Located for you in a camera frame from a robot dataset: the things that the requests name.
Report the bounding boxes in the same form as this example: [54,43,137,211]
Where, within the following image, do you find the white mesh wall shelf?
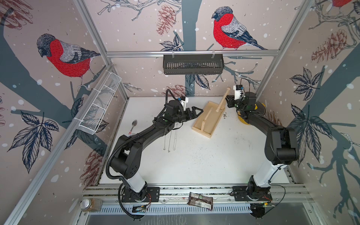
[77,71,122,135]

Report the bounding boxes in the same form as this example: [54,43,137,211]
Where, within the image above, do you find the metal spoon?
[128,120,137,135]

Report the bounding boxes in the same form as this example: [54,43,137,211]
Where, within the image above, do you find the wooden jewelry display stand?
[192,87,230,138]

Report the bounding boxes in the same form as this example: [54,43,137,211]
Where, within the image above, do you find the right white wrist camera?
[233,84,245,100]

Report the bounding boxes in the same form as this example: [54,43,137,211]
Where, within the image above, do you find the dark snack wrapper packet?
[187,192,213,211]

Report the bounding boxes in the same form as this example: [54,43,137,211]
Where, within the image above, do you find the glass jar with metal lid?
[80,198,103,212]

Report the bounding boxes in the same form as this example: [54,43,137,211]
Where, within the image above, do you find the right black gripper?
[225,94,247,113]

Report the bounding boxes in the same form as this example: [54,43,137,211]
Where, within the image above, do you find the small electronics board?
[132,205,148,214]

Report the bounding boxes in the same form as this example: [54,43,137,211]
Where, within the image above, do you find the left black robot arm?
[105,89,203,201]

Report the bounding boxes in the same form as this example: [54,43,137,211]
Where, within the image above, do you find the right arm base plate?
[230,186,273,202]

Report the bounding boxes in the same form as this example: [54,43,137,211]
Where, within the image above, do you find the black round fixture under rail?
[250,203,266,219]

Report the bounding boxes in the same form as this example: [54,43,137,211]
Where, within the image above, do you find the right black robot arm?
[226,91,300,199]

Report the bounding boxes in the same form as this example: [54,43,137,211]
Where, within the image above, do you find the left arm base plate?
[120,187,160,203]

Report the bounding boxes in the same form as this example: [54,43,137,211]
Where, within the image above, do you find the yellow pot with black lid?
[238,101,266,125]

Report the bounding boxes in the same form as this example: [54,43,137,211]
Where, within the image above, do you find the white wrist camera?
[178,96,189,111]
[233,84,245,100]

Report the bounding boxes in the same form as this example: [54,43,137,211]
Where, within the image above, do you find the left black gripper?
[172,107,203,124]

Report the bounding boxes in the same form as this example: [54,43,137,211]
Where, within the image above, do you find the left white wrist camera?
[178,96,189,111]

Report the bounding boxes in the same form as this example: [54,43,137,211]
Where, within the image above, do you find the black hanging wire basket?
[163,54,225,75]

